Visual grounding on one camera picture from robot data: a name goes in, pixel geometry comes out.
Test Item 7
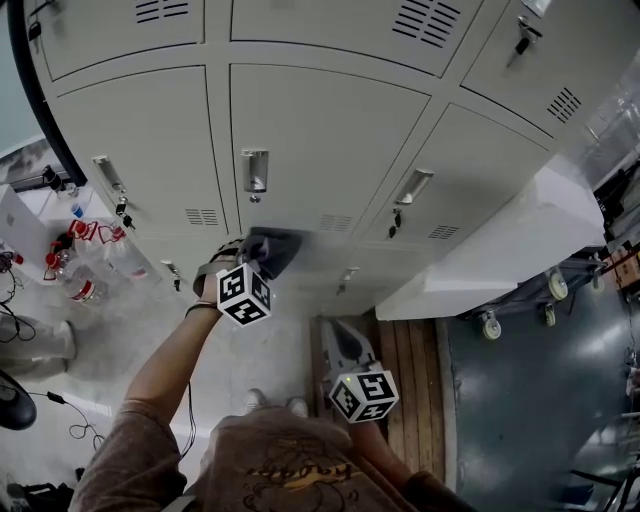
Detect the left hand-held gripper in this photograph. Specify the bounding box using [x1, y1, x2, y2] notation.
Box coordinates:
[215, 248, 274, 327]

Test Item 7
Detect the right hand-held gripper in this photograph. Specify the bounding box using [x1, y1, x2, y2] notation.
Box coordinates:
[319, 318, 400, 425]

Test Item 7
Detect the grey purple cleaning cloth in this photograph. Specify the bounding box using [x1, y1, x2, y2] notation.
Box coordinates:
[237, 227, 304, 281]

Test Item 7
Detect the person's right forearm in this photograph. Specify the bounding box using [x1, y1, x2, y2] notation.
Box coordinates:
[352, 422, 416, 489]

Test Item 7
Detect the person's left forearm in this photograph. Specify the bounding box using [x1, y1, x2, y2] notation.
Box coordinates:
[122, 304, 221, 426]

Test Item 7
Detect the person's left hand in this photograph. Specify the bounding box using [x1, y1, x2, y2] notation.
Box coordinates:
[195, 273, 220, 307]

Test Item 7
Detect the black wrist band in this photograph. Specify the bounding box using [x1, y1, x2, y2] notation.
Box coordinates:
[184, 298, 221, 319]

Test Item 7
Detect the wooden plank platform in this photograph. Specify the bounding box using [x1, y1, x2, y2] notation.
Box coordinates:
[309, 314, 451, 491]

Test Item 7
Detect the person's white left shoe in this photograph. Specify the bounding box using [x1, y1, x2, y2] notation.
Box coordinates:
[243, 388, 268, 416]

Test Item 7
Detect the clear water jug red cap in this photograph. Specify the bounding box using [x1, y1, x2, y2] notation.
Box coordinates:
[97, 222, 151, 281]
[67, 219, 104, 261]
[52, 247, 109, 307]

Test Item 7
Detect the person's brown printed shirt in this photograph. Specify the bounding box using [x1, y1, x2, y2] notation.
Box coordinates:
[67, 399, 476, 512]

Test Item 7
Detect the large white box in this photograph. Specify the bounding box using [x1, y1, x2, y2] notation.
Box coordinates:
[374, 167, 606, 322]

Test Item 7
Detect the grey metal locker unit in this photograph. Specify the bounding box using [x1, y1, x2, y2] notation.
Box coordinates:
[22, 0, 634, 319]

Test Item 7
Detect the grey wheeled cart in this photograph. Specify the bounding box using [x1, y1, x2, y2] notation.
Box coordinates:
[457, 249, 609, 341]

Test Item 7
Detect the white carton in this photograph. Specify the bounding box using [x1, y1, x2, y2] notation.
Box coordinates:
[0, 184, 51, 271]

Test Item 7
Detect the black round machine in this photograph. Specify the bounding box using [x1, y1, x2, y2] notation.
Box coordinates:
[0, 369, 39, 431]

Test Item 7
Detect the black framed glass fridge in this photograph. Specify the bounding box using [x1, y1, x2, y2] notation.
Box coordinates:
[7, 0, 86, 186]

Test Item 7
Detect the brown cardboard box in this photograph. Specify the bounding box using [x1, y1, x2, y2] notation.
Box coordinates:
[612, 247, 640, 289]

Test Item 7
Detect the cluttered metal shelf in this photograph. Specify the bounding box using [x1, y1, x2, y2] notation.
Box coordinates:
[592, 164, 640, 251]

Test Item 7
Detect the clear plastic sheet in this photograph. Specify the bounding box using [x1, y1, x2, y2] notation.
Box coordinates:
[554, 49, 640, 196]

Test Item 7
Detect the grey gripper hand strap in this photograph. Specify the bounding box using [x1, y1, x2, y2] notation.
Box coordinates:
[192, 238, 246, 296]

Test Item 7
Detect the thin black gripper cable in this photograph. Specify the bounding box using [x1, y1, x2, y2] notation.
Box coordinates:
[179, 379, 199, 459]

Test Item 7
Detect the black power adapter with cable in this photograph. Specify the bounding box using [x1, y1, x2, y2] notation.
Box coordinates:
[27, 389, 106, 451]

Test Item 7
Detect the black clamped metal rail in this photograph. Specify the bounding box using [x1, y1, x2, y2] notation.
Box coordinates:
[7, 167, 76, 195]

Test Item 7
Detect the black looped cable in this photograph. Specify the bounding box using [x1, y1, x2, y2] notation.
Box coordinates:
[0, 249, 37, 344]

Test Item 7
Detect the black metal frame table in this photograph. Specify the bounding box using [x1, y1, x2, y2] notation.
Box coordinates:
[569, 439, 640, 512]

